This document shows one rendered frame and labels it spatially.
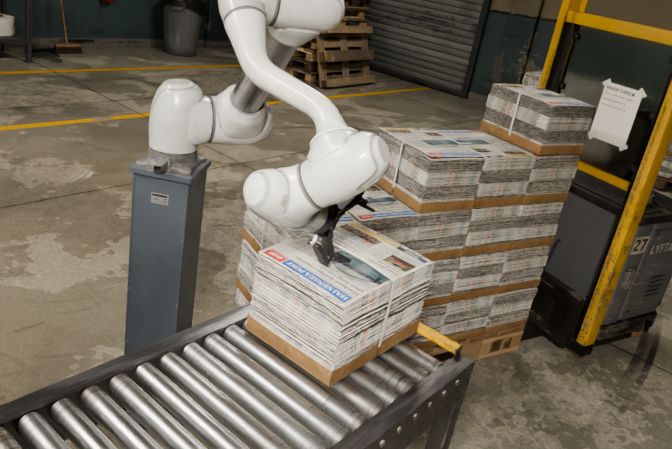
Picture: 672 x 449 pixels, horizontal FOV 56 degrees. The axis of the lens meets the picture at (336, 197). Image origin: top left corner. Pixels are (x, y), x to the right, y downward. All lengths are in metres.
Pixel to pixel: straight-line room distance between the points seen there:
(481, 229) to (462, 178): 0.31
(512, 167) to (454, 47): 7.12
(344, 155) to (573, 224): 2.55
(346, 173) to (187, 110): 0.94
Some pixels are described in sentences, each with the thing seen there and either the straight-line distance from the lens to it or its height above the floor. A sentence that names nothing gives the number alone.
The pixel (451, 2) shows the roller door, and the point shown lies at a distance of 9.84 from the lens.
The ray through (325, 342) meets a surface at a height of 0.91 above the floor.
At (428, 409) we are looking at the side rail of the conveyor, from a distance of 1.60.
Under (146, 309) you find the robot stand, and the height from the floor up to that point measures 0.48.
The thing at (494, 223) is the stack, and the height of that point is 0.75.
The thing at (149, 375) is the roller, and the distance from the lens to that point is 1.51.
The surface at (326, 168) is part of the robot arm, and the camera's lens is 1.18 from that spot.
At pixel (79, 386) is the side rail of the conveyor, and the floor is 0.80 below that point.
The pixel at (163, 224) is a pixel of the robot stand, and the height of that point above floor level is 0.82.
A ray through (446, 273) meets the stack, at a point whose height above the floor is 0.54.
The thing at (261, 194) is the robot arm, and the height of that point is 1.28.
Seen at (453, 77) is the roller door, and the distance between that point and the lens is 9.80.
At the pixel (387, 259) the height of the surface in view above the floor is 1.03.
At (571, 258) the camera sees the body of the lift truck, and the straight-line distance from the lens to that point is 3.63.
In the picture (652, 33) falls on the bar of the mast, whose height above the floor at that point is 1.62.
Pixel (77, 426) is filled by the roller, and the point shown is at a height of 0.80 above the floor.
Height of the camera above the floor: 1.73
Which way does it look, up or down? 21 degrees down
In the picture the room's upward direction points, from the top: 10 degrees clockwise
